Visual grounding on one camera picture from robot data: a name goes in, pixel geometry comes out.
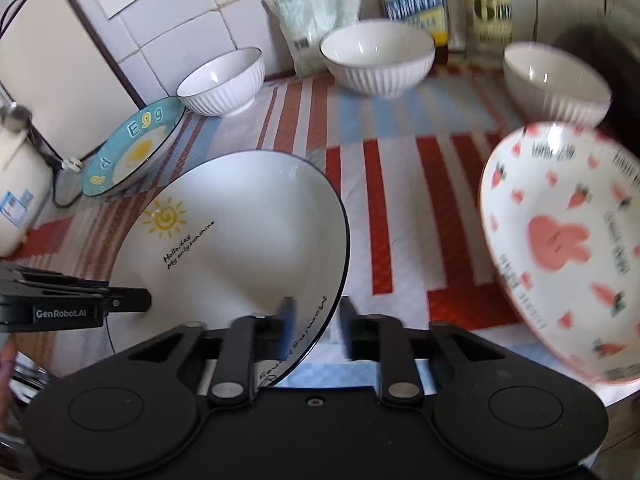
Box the white sun plate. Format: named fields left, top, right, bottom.
left=107, top=151, right=350, bottom=386

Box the blue egg plate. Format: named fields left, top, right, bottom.
left=81, top=96, right=186, bottom=197

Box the pink rabbit plate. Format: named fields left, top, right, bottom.
left=478, top=122, right=639, bottom=385

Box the white ribbed bowl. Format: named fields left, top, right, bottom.
left=177, top=47, right=265, bottom=118
left=503, top=42, right=612, bottom=127
left=319, top=18, right=436, bottom=99

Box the person's hand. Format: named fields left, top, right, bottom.
left=0, top=337, right=17, bottom=411

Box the white rice cooker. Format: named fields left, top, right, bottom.
left=0, top=118, right=53, bottom=257

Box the striped red white table mat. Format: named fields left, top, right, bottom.
left=14, top=66, right=576, bottom=386

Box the metal ladle hanging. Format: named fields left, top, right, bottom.
left=1, top=87, right=32, bottom=133

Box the white cutting board black rim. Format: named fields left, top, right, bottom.
left=1, top=0, right=145, bottom=159

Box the white plastic salt bag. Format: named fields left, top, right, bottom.
left=265, top=0, right=361, bottom=77

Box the white vinegar bottle yellow cap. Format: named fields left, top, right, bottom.
left=463, top=0, right=513, bottom=56

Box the black power cable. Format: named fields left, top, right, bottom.
left=0, top=0, right=87, bottom=209

